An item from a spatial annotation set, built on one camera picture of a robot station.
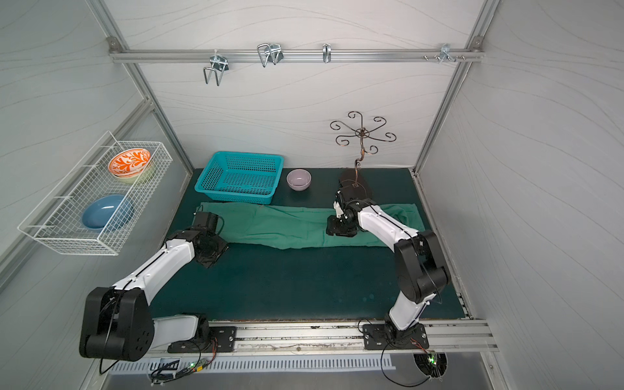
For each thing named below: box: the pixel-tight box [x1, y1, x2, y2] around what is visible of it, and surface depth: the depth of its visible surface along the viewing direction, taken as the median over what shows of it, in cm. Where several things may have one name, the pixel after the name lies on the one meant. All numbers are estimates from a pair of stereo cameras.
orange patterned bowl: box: [108, 147, 152, 179], surface depth 75 cm
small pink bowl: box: [286, 169, 312, 192], surface depth 113 cm
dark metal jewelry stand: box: [329, 111, 397, 187], surface depth 92 cm
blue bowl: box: [82, 194, 135, 230], surface depth 65 cm
